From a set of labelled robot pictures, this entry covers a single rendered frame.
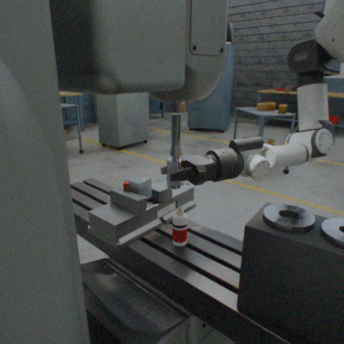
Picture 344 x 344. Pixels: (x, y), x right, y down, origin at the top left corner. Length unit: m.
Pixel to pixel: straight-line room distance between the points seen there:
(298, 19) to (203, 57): 8.02
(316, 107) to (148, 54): 0.68
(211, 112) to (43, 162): 6.52
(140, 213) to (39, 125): 0.54
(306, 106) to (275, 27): 7.81
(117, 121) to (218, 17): 4.57
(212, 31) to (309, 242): 0.43
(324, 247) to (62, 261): 0.38
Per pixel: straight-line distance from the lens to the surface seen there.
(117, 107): 5.13
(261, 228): 0.54
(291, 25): 8.66
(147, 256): 0.77
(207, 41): 0.64
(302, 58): 1.07
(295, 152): 0.96
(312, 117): 1.04
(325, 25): 0.98
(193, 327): 0.76
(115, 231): 0.79
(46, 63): 0.34
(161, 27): 0.51
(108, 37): 0.44
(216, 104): 6.75
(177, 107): 0.69
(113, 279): 0.81
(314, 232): 0.56
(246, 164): 0.83
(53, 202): 0.35
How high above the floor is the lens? 1.38
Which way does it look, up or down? 19 degrees down
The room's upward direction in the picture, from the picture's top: straight up
